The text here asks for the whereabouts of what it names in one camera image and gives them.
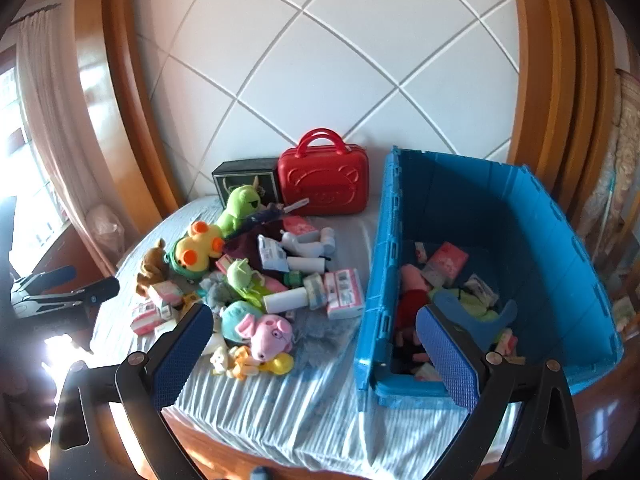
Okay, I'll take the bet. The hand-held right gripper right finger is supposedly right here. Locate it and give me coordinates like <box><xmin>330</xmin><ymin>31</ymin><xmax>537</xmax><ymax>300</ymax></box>
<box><xmin>416</xmin><ymin>304</ymin><xmax>586</xmax><ymax>480</ymax></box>

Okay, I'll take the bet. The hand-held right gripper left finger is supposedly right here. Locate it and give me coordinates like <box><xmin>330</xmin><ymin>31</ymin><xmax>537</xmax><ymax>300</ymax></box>
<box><xmin>47</xmin><ymin>302</ymin><xmax>216</xmax><ymax>480</ymax></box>

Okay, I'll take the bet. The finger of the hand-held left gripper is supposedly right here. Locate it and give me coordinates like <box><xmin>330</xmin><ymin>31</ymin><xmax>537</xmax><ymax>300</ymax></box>
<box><xmin>12</xmin><ymin>265</ymin><xmax>78</xmax><ymax>297</ymax></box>
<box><xmin>12</xmin><ymin>276</ymin><xmax>122</xmax><ymax>333</ymax></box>

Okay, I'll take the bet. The white paper roll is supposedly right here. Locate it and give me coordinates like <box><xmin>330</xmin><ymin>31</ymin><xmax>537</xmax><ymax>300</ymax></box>
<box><xmin>286</xmin><ymin>256</ymin><xmax>326</xmax><ymax>273</ymax></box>
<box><xmin>263</xmin><ymin>287</ymin><xmax>308</xmax><ymax>313</ymax></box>

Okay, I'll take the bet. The blue plastic storage bin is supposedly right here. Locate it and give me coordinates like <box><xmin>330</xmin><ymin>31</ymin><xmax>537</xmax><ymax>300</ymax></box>
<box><xmin>354</xmin><ymin>146</ymin><xmax>625</xmax><ymax>413</ymax></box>

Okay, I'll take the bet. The small pink box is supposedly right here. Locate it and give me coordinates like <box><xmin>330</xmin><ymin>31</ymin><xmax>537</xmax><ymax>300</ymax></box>
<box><xmin>131</xmin><ymin>300</ymin><xmax>173</xmax><ymax>336</ymax></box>
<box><xmin>148</xmin><ymin>280</ymin><xmax>183</xmax><ymax>308</ymax></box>

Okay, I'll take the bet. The small orange white figurine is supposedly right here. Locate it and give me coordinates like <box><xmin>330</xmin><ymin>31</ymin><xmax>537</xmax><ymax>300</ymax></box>
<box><xmin>210</xmin><ymin>345</ymin><xmax>261</xmax><ymax>380</ymax></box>

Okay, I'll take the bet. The brown bear plush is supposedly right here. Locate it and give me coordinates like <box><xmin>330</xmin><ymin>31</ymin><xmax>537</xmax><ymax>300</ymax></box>
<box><xmin>137</xmin><ymin>239</ymin><xmax>171</xmax><ymax>297</ymax></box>

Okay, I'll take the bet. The green cloth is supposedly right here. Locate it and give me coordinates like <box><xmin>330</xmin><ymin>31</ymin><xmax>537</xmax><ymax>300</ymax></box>
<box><xmin>440</xmin><ymin>287</ymin><xmax>501</xmax><ymax>321</ymax></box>

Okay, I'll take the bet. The clear plastic bag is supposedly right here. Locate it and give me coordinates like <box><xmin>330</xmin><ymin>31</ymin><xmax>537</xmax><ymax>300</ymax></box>
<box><xmin>85</xmin><ymin>204</ymin><xmax>126</xmax><ymax>251</ymax></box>

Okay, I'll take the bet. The pig plush red dress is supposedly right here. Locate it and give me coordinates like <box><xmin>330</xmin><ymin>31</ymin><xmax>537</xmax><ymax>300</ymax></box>
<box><xmin>397</xmin><ymin>265</ymin><xmax>436</xmax><ymax>341</ymax></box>

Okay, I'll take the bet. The pink pig plush blue hood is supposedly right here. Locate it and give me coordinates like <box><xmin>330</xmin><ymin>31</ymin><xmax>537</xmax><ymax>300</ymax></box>
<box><xmin>220</xmin><ymin>300</ymin><xmax>296</xmax><ymax>362</ymax></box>

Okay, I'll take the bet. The white pink packet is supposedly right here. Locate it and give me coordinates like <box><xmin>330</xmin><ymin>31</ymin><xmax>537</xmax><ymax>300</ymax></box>
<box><xmin>462</xmin><ymin>274</ymin><xmax>501</xmax><ymax>306</ymax></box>

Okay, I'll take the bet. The yellow rubber duck toy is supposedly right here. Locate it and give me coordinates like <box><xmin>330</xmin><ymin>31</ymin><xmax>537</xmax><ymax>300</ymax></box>
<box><xmin>257</xmin><ymin>352</ymin><xmax>295</xmax><ymax>376</ymax></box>

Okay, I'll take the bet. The yellow duck plush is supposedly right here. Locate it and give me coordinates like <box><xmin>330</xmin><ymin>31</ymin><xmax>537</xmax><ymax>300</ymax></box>
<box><xmin>172</xmin><ymin>221</ymin><xmax>224</xmax><ymax>281</ymax></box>

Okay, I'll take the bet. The green frog plush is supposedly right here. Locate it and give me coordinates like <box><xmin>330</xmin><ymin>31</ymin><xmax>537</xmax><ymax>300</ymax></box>
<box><xmin>226</xmin><ymin>258</ymin><xmax>266</xmax><ymax>306</ymax></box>

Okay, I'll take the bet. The pink printed packet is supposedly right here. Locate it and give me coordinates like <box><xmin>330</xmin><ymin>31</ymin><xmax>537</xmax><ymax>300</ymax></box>
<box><xmin>425</xmin><ymin>241</ymin><xmax>471</xmax><ymax>286</ymax></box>

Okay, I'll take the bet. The pink bottle green cap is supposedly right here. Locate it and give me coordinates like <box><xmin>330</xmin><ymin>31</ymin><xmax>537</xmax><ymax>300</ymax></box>
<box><xmin>260</xmin><ymin>270</ymin><xmax>303</xmax><ymax>293</ymax></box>

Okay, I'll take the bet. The maroon cloth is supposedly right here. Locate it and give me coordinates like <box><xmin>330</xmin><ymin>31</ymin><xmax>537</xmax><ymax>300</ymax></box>
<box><xmin>222</xmin><ymin>220</ymin><xmax>291</xmax><ymax>271</ymax></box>

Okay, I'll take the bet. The window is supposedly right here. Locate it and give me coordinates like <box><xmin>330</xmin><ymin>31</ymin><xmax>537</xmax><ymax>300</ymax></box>
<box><xmin>0</xmin><ymin>45</ymin><xmax>66</xmax><ymax>261</ymax></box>

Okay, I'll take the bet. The pink white tissue pack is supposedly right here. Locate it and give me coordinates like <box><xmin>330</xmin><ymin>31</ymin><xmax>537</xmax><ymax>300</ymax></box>
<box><xmin>324</xmin><ymin>267</ymin><xmax>366</xmax><ymax>321</ymax></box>

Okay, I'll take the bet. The striped bed sheet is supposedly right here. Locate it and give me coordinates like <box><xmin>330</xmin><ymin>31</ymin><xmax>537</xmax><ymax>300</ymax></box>
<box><xmin>92</xmin><ymin>195</ymin><xmax>521</xmax><ymax>480</ymax></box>

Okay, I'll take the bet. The white barcode packet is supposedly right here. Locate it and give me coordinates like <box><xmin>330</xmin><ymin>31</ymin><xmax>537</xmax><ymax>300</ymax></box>
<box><xmin>257</xmin><ymin>234</ymin><xmax>288</xmax><ymax>271</ymax></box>

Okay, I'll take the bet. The white curtain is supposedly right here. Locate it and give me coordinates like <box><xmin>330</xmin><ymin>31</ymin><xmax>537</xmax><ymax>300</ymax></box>
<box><xmin>15</xmin><ymin>7</ymin><xmax>116</xmax><ymax>261</ymax></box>

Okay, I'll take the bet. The pale tissue pack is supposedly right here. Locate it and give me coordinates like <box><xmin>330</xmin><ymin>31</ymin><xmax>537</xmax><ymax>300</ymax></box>
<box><xmin>302</xmin><ymin>274</ymin><xmax>328</xmax><ymax>310</ymax></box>

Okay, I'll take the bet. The green monster plush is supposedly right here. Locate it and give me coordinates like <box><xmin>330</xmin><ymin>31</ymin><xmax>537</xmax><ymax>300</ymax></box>
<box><xmin>216</xmin><ymin>184</ymin><xmax>266</xmax><ymax>238</ymax></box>

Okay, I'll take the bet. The white toy figure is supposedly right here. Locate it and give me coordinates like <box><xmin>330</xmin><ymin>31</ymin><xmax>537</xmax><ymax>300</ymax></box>
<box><xmin>280</xmin><ymin>227</ymin><xmax>337</xmax><ymax>261</ymax></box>

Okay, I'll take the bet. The small pink packet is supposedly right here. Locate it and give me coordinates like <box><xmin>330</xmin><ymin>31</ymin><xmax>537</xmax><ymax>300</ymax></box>
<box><xmin>282</xmin><ymin>216</ymin><xmax>321</xmax><ymax>241</ymax></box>

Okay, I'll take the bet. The black gift box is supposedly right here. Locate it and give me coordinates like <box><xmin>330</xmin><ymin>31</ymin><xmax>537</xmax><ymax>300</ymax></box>
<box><xmin>211</xmin><ymin>158</ymin><xmax>281</xmax><ymax>202</ymax></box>

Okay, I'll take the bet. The red hard-shell case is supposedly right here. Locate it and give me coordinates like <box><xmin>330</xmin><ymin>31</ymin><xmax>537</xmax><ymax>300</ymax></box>
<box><xmin>277</xmin><ymin>128</ymin><xmax>371</xmax><ymax>217</ymax></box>

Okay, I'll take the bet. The floral rolled carpet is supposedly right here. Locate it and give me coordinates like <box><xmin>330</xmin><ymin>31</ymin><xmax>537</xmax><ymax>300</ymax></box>
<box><xmin>575</xmin><ymin>67</ymin><xmax>640</xmax><ymax>281</ymax></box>

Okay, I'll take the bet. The white quilted headboard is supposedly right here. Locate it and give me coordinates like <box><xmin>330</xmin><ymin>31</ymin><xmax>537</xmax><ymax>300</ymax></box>
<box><xmin>120</xmin><ymin>0</ymin><xmax>531</xmax><ymax>221</ymax></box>

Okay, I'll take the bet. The wooden curved frame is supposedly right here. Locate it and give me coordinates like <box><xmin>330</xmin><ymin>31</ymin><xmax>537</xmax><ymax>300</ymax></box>
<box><xmin>75</xmin><ymin>0</ymin><xmax>183</xmax><ymax>281</ymax></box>

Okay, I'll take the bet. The wooden door frame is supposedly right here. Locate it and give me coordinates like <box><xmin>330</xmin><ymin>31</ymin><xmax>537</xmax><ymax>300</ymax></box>
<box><xmin>507</xmin><ymin>0</ymin><xmax>618</xmax><ymax>221</ymax></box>

